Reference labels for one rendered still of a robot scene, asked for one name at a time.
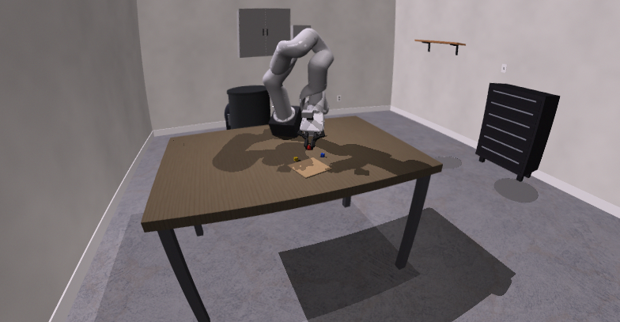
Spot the beige flat mat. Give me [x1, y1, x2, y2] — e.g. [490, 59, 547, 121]
[288, 157, 332, 178]

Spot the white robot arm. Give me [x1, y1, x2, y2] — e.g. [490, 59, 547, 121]
[263, 28, 334, 123]

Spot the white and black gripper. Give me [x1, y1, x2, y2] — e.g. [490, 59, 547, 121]
[297, 109, 325, 150]

